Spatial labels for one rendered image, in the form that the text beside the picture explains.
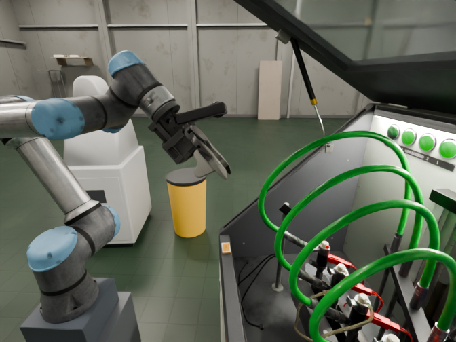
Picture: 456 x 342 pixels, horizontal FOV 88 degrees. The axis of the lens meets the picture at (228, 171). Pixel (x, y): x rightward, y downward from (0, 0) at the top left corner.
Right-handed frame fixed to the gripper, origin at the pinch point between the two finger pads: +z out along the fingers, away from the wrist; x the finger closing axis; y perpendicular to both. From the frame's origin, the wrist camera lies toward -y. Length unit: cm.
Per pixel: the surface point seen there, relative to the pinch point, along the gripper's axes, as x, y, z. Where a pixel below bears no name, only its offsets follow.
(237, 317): -1.5, 24.2, 31.1
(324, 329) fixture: 1.9, 7.1, 43.8
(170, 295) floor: -102, 115, 48
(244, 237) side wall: -37.0, 19.6, 26.5
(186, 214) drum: -159, 89, 12
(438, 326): 16.0, -12.6, 41.2
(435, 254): 21.7, -18.1, 25.7
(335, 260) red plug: -4.5, -5.1, 35.3
